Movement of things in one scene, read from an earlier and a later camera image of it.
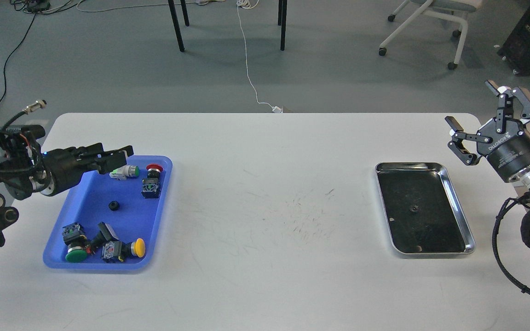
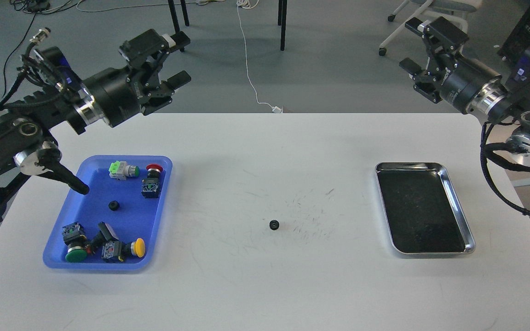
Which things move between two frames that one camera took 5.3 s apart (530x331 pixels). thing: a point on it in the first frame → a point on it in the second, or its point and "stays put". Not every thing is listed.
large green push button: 74,237 stays put
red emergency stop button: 151,185 stays put
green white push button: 123,173 stays put
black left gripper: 67,166 → 115,92
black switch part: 106,235 stays put
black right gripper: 511,151 → 473,88
